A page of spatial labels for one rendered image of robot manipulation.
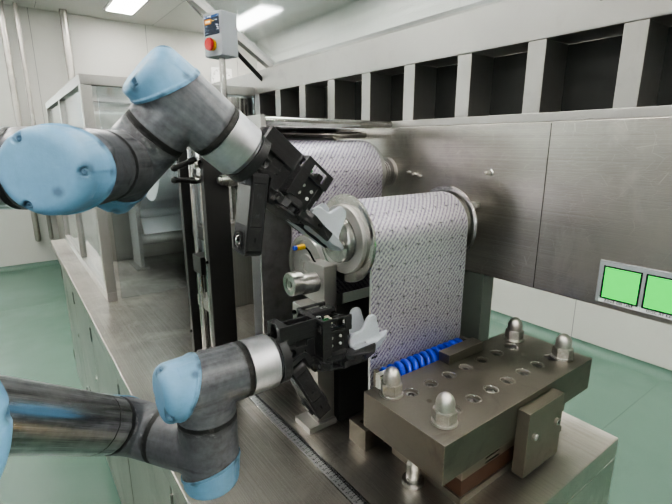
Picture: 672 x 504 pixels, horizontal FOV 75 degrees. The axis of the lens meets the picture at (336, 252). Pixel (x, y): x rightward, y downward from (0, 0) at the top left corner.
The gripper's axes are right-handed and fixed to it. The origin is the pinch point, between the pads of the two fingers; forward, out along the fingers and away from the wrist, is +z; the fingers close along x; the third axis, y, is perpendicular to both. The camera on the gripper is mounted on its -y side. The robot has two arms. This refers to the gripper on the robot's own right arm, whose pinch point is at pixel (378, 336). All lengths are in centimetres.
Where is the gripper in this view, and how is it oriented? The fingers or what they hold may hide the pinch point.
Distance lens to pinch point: 75.4
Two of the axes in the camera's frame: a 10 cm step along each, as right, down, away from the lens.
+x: -6.0, -1.9, 7.8
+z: 8.0, -1.4, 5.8
